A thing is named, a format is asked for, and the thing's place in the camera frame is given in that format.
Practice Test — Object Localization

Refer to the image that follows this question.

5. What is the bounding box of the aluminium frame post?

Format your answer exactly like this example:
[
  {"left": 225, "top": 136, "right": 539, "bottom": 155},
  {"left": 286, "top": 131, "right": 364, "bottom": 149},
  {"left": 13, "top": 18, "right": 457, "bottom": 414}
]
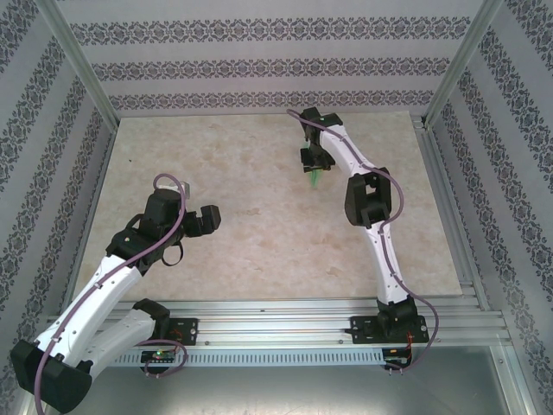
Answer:
[
  {"left": 36, "top": 0, "right": 121, "bottom": 127},
  {"left": 424, "top": 0, "right": 505, "bottom": 129}
]

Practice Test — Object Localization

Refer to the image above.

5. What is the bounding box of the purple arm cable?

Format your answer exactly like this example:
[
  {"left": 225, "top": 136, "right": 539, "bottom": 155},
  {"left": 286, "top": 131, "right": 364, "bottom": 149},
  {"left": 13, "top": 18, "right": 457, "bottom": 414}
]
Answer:
[
  {"left": 287, "top": 108, "right": 442, "bottom": 378},
  {"left": 33, "top": 173, "right": 191, "bottom": 414}
]

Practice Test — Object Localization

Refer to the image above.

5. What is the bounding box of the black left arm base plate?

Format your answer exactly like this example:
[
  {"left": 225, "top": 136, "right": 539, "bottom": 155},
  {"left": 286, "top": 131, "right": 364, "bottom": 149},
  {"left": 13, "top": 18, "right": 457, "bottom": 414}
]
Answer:
[{"left": 146, "top": 317, "right": 200, "bottom": 347}]

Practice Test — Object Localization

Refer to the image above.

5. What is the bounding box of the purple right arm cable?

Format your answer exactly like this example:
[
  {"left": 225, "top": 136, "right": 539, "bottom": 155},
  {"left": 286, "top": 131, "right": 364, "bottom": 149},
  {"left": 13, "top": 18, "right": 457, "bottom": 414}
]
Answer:
[{"left": 287, "top": 108, "right": 442, "bottom": 378}]

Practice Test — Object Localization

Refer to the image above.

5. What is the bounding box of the grey metal sheet panel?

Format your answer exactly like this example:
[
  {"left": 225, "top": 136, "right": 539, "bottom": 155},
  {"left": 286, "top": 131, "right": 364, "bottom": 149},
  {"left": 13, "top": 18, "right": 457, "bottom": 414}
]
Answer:
[{"left": 41, "top": 362, "right": 531, "bottom": 415}]

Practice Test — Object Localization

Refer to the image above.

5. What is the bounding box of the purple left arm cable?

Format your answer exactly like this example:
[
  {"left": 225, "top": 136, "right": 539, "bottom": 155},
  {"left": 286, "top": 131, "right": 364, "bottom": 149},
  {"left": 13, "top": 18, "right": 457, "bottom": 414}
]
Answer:
[{"left": 33, "top": 173, "right": 191, "bottom": 414}]

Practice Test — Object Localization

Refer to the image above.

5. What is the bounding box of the aluminium mounting rail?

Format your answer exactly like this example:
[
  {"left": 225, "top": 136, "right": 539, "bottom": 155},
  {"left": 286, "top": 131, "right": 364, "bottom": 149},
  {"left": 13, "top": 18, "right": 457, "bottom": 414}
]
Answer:
[{"left": 41, "top": 300, "right": 513, "bottom": 348}]

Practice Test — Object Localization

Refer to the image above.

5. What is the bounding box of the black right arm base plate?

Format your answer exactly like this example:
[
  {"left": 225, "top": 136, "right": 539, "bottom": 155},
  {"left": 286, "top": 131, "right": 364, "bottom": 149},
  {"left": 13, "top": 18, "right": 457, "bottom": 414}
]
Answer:
[{"left": 349, "top": 315, "right": 431, "bottom": 345}]

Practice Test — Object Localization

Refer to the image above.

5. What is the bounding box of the aluminium side rail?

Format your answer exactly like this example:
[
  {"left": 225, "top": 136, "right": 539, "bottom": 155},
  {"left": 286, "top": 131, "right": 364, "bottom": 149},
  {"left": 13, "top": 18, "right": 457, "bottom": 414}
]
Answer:
[
  {"left": 413, "top": 115, "right": 493, "bottom": 311},
  {"left": 59, "top": 123, "right": 120, "bottom": 316}
]

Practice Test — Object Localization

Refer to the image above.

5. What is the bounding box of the slotted grey cable duct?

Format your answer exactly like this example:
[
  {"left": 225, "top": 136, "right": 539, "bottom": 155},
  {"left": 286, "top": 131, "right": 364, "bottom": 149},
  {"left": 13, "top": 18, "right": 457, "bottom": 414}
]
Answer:
[{"left": 107, "top": 348, "right": 386, "bottom": 367}]

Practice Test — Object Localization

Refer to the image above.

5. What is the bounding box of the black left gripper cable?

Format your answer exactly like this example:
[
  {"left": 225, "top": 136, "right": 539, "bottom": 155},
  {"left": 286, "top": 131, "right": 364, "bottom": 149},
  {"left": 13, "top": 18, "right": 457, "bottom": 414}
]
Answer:
[{"left": 162, "top": 241, "right": 186, "bottom": 268}]

